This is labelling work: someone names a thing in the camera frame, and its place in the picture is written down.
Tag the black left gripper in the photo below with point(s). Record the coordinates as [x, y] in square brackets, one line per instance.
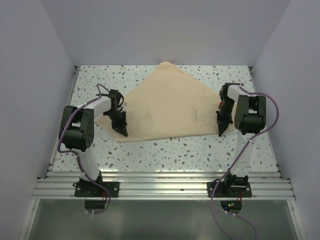
[119, 120]

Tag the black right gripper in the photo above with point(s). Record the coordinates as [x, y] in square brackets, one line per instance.
[223, 120]

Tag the beige cloth mat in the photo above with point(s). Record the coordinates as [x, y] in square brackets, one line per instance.
[169, 103]

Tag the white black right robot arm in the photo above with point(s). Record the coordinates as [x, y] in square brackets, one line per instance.
[247, 113]

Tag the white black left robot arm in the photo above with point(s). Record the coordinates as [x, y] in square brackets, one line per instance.
[77, 129]

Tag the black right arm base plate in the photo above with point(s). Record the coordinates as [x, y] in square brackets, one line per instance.
[222, 191]

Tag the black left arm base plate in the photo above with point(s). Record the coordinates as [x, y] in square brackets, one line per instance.
[89, 190]

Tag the aluminium rail frame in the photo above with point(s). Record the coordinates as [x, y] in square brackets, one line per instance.
[171, 169]

